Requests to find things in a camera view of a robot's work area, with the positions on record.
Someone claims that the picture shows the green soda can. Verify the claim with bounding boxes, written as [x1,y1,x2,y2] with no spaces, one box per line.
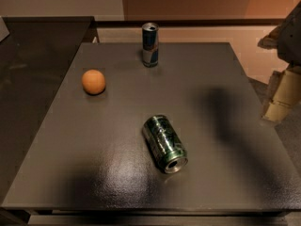
[142,115,188,174]

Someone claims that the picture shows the orange ball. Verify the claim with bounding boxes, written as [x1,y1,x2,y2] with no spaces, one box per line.
[82,70,106,95]

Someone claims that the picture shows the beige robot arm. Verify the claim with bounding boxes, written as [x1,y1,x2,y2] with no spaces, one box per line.
[258,2,301,123]

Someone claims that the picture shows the blue silver energy drink can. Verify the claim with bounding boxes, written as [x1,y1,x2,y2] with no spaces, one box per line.
[142,23,159,67]

